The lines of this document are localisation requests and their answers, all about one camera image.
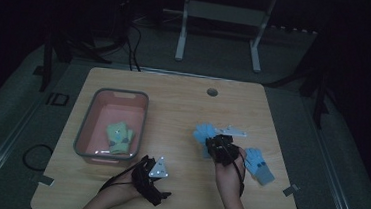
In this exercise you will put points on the blue glove with grey cuff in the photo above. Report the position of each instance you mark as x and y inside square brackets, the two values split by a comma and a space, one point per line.
[203, 132]

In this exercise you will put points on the blue glove with dark dots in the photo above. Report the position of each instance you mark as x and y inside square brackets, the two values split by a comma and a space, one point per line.
[259, 167]

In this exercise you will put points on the black stand with angled legs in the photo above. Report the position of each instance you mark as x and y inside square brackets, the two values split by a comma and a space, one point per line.
[319, 95]

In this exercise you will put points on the grey round desk grommet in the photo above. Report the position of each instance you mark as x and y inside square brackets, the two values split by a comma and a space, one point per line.
[212, 92]

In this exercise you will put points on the plain green mitten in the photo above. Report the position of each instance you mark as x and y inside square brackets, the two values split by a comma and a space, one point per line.
[130, 136]

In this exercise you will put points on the pink basin with grey rim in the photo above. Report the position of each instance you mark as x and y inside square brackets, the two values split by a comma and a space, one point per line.
[102, 118]

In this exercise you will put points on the person's left hand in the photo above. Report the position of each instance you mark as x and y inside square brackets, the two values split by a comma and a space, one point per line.
[121, 193]

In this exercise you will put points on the black rectangular floor bracket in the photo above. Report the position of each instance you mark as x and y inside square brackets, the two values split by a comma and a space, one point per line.
[57, 99]

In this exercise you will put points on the black tripod stand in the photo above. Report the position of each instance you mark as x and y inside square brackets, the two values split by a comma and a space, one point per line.
[64, 50]

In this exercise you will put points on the white metal stand frame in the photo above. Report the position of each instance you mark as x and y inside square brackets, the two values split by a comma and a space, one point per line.
[224, 13]

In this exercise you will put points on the green mitten with face print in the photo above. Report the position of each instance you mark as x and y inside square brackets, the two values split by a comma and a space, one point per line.
[117, 139]

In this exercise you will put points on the person's right hand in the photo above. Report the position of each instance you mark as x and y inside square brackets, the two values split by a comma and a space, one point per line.
[229, 179]

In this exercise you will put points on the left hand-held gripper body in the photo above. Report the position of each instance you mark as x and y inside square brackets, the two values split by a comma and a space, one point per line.
[159, 169]

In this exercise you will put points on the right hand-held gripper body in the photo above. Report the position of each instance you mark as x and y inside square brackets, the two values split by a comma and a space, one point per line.
[221, 149]

